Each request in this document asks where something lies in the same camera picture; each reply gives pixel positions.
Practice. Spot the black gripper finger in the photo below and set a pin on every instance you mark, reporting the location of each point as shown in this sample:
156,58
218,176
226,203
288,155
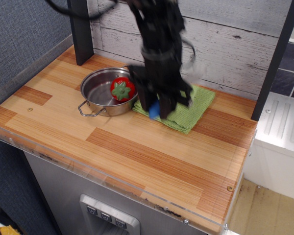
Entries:
167,103
146,97

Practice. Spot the clear acrylic table edge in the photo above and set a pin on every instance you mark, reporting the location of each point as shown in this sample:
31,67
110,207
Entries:
125,174

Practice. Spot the yellow object at corner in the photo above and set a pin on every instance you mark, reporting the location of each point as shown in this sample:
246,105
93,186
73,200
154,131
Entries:
8,230

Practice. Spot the grey toy fridge cabinet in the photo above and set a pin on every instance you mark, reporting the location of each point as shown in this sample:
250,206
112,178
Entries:
62,190

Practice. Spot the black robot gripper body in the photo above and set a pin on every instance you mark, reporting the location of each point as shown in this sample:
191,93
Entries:
162,76

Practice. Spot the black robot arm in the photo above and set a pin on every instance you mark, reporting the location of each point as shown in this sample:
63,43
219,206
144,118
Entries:
160,23

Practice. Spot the green folded cloth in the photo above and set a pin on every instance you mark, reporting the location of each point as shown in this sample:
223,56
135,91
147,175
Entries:
183,118

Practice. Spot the stainless steel pot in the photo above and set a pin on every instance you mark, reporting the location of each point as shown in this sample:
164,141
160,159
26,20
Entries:
95,88

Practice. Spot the red toy tomato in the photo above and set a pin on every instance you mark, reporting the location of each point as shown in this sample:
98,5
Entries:
122,89

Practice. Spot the dark left frame post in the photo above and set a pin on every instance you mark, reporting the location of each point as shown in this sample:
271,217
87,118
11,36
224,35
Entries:
81,32

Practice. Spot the dark frame post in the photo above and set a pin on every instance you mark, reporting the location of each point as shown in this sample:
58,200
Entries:
81,32
275,62

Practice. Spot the silver dispenser button panel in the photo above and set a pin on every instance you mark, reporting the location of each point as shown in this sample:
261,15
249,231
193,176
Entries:
103,219

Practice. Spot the white toy sink unit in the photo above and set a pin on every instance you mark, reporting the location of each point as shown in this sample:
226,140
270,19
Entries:
271,157

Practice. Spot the dark right frame post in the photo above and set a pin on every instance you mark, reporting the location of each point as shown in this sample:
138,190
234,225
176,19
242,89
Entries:
275,62

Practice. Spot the blue handled metal fork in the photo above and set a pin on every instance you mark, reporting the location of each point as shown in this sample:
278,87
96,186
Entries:
154,110

